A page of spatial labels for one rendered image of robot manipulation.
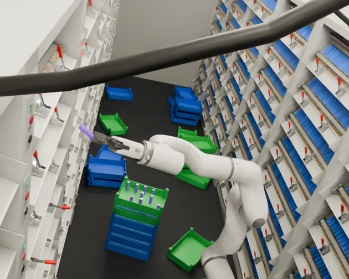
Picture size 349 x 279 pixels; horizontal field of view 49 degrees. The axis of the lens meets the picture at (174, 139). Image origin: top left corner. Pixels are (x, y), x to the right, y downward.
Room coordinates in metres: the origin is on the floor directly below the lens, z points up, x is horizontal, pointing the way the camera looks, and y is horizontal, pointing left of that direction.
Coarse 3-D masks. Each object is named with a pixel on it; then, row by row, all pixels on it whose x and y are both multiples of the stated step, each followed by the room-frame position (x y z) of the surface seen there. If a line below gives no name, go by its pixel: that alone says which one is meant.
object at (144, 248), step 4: (108, 232) 1.83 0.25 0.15; (108, 236) 1.83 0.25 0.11; (112, 236) 1.83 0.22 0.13; (116, 236) 1.83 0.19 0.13; (112, 240) 1.83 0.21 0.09; (116, 240) 1.82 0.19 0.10; (120, 240) 1.82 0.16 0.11; (124, 240) 1.82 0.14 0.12; (128, 240) 1.82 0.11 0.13; (124, 244) 1.82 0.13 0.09; (128, 244) 1.82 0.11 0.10; (132, 244) 1.82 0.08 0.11; (136, 244) 1.82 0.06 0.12; (140, 244) 1.82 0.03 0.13; (136, 248) 1.82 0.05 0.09; (140, 248) 1.82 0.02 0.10; (144, 248) 1.82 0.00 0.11; (148, 248) 1.82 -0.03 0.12; (148, 252) 1.82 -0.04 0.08
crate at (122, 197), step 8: (144, 184) 2.02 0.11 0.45; (120, 192) 1.94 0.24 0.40; (128, 192) 1.96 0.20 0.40; (160, 192) 2.01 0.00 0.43; (120, 200) 1.83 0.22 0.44; (128, 200) 1.82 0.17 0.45; (136, 200) 1.91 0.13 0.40; (144, 200) 1.93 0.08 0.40; (152, 200) 1.95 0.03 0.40; (160, 200) 1.97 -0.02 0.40; (136, 208) 1.82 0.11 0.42; (144, 208) 1.82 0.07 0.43; (152, 208) 1.82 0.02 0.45; (160, 208) 1.82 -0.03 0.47; (160, 216) 1.82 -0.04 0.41
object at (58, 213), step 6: (60, 210) 1.25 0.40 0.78; (54, 216) 1.25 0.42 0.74; (54, 222) 1.22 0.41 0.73; (54, 228) 1.19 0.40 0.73; (48, 234) 1.15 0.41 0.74; (54, 234) 1.16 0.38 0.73; (48, 240) 1.10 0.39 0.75; (48, 246) 1.09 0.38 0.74; (48, 252) 1.06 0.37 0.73; (42, 258) 1.02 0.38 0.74; (42, 264) 1.00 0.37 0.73; (42, 270) 0.97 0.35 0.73; (36, 276) 0.94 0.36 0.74; (42, 276) 0.95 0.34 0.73
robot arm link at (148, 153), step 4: (148, 144) 1.11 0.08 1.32; (152, 144) 1.13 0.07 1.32; (148, 148) 1.10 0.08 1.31; (152, 148) 1.11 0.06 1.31; (144, 152) 1.09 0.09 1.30; (148, 152) 1.09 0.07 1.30; (152, 152) 1.10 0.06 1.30; (144, 156) 1.08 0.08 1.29; (148, 156) 1.08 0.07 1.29; (140, 160) 1.09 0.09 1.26; (144, 160) 1.08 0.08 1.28; (148, 160) 1.09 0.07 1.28; (144, 164) 1.09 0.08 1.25
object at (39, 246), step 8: (56, 184) 1.24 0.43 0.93; (56, 192) 1.20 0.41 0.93; (56, 200) 1.16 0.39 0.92; (48, 216) 1.06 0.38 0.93; (48, 224) 1.02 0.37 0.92; (40, 232) 0.97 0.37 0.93; (48, 232) 0.99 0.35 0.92; (40, 240) 0.94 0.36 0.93; (40, 248) 0.91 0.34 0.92; (32, 256) 0.86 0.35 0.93; (40, 256) 0.88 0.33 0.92; (32, 272) 0.81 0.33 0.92
